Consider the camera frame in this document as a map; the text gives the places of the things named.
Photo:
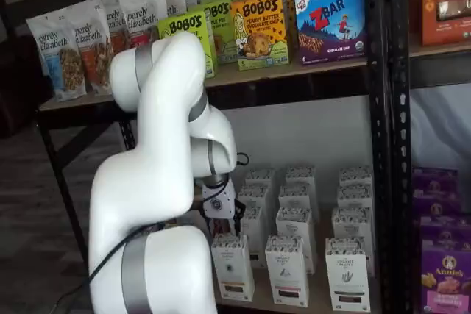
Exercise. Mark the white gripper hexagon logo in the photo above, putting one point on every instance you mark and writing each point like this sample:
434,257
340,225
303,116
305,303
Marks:
218,202

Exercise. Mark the white box yellow strip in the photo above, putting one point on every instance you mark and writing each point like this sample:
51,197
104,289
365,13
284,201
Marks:
255,194
259,176
232,266
254,225

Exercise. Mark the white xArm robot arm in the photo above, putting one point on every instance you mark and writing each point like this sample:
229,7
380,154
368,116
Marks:
165,89

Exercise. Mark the white box pink strip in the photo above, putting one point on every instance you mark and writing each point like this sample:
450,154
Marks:
294,222
296,194
300,174
287,273

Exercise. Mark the wooden shelf board with tea boxes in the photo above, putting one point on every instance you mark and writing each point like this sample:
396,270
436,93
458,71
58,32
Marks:
317,292

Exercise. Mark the white box dark strip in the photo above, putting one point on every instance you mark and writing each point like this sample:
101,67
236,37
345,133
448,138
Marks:
355,175
351,224
347,277
354,194

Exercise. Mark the wooden shelf board with snacks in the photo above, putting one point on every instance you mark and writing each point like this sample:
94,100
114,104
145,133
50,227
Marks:
294,69

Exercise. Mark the purple Annie's box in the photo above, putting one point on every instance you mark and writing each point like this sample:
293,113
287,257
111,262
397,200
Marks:
434,179
436,203
445,227
447,281

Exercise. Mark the blue Zbar snack box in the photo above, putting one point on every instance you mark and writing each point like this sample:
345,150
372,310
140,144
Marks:
331,27

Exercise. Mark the wooden shelf board with orange box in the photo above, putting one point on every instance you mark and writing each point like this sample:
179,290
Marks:
441,49

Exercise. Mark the granola bag orange label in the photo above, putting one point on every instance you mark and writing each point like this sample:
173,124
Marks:
95,53

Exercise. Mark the granola bag red label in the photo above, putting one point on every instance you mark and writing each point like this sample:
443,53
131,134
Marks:
141,20

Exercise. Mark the granola bag brown label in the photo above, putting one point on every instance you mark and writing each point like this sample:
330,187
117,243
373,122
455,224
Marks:
117,27

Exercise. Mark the granola bag blue label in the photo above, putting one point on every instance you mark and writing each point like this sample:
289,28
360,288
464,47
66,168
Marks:
59,56

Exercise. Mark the white fabric sheet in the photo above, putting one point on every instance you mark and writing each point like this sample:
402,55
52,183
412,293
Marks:
441,126

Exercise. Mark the black metal shelf frame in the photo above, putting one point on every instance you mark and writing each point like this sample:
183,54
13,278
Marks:
377,145
401,145

